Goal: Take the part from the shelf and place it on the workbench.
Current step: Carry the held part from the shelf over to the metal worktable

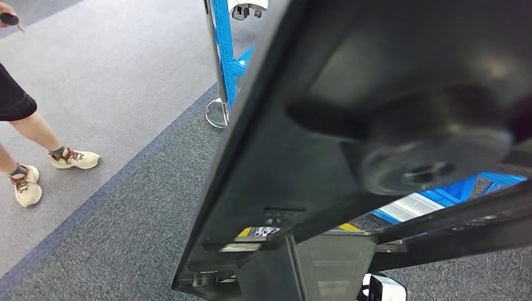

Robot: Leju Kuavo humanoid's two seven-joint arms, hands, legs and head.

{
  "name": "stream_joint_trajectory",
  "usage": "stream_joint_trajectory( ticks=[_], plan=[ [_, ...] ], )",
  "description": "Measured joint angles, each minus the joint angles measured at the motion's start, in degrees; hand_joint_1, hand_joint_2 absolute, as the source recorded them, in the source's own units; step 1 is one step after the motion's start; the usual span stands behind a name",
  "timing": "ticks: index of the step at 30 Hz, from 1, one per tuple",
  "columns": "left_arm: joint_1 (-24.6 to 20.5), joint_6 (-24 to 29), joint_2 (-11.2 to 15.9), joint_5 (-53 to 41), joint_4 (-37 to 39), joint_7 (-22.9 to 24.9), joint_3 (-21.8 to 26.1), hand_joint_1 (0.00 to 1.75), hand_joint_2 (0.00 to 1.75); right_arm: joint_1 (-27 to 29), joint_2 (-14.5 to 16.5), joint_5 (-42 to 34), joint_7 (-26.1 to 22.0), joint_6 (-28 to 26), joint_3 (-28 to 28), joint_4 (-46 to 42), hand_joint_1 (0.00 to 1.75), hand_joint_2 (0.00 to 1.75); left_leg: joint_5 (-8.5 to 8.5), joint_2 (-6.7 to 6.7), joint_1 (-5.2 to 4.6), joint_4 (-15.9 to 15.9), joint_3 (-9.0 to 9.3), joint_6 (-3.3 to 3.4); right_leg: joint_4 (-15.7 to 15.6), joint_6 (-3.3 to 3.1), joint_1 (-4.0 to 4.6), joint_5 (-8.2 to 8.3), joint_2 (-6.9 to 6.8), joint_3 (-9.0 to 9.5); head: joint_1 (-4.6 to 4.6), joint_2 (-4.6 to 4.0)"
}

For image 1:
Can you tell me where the chrome stanchion post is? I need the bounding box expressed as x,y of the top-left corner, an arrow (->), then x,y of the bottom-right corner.
203,0 -> 233,130

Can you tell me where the black plastic bracket panel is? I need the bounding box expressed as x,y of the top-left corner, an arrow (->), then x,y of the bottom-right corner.
171,0 -> 532,301

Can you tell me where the blue metal shelf rack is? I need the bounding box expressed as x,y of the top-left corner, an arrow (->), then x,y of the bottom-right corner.
210,0 -> 529,225

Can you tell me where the person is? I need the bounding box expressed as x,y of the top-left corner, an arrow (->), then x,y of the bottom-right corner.
0,0 -> 101,209

